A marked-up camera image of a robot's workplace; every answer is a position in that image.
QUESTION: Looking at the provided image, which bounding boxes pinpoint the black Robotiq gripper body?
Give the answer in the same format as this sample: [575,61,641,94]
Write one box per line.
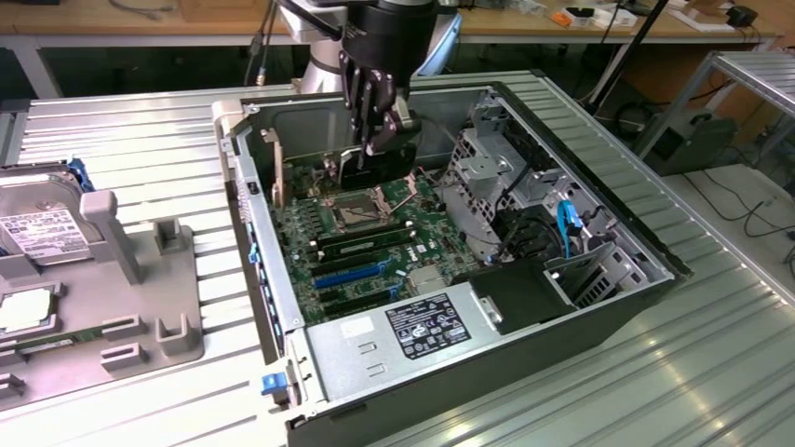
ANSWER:
[340,0,437,88]

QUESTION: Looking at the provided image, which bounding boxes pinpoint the Nvidia Quadro graphics card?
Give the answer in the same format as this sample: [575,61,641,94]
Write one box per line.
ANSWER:
[259,128,419,210]

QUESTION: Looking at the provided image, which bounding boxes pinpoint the metal socket cover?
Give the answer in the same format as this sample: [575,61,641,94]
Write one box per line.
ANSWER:
[371,179,429,220]

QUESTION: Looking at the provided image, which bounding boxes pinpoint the metal disk bay cage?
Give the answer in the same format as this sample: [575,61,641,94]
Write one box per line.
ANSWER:
[443,128,560,252]

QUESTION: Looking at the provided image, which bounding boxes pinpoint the CPU socket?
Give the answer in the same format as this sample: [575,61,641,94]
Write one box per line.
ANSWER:
[325,193,389,232]

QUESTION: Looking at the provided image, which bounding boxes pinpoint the green motherboard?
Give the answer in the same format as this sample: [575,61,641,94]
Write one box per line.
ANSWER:
[265,171,479,327]

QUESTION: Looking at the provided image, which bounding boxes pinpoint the green RAM stick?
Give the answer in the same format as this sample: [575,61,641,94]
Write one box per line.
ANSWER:
[325,232,408,255]
[0,328,85,358]

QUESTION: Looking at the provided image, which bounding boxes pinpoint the white box with orange tag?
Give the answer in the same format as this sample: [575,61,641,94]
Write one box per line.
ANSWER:
[549,7,639,29]

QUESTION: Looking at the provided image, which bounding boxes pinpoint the black expansion slot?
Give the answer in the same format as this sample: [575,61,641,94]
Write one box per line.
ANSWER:
[321,293,393,322]
[308,255,380,278]
[319,284,373,304]

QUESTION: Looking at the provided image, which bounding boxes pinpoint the blue expansion slot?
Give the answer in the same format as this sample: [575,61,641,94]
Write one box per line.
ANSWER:
[313,265,383,290]

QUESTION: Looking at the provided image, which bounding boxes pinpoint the silver chipset heat sink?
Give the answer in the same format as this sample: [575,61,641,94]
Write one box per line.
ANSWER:
[407,267,445,292]

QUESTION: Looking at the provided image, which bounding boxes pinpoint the wooden desk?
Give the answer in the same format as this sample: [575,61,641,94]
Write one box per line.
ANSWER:
[0,0,785,102]

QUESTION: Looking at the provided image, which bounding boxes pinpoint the black slanted pole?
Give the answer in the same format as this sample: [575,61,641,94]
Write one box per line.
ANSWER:
[587,0,672,115]

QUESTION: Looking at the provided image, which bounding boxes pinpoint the black plastic shroud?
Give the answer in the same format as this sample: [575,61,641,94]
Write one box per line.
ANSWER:
[449,258,579,336]

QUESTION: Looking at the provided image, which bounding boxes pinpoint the perforated grey disk bay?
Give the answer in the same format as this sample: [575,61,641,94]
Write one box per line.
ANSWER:
[543,241,676,311]

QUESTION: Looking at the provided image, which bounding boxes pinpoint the white flat box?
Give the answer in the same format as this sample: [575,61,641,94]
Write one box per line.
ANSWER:
[667,7,733,34]

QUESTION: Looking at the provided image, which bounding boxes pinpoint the grey power supply unit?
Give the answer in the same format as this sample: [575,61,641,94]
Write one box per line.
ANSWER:
[303,281,504,404]

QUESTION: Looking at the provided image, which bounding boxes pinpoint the black floor unit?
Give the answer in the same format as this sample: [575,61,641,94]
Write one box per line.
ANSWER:
[644,114,740,176]

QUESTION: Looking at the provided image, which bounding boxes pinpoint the black power adapter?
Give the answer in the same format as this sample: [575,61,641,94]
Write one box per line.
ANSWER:
[725,5,759,27]

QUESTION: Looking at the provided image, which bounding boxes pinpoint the open black PC case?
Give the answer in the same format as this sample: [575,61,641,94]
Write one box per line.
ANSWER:
[209,81,692,447]

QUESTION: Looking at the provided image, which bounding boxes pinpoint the hard disk with blue carrier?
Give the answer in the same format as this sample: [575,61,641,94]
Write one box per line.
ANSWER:
[0,157,96,270]

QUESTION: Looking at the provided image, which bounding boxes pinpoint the grey plastic parts rack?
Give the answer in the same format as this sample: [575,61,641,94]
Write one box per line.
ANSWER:
[0,183,208,413]

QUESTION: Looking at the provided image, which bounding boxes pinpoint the silver CPU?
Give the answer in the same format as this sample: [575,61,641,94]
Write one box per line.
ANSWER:
[0,291,58,334]

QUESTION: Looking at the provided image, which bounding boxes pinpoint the hanging cable with connector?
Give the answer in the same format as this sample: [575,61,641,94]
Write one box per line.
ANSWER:
[249,0,279,88]

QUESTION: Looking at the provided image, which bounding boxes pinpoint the black power wire bundle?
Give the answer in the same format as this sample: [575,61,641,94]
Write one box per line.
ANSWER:
[489,204,564,266]

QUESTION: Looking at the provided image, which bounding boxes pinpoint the grey coiled cable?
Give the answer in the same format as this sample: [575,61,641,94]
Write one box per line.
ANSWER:
[109,0,173,20]

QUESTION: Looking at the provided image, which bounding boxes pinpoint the blue SATA wire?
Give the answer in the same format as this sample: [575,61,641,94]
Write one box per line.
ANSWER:
[556,198,583,260]

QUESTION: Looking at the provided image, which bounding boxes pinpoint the black cable coil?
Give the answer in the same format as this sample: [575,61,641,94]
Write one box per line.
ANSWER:
[612,102,655,139]

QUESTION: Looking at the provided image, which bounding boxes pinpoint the metal frame slatted table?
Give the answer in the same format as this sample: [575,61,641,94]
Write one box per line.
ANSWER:
[632,48,795,162]

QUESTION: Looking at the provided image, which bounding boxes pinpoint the thin black cable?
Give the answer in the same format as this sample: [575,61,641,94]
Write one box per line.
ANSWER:
[700,168,795,230]

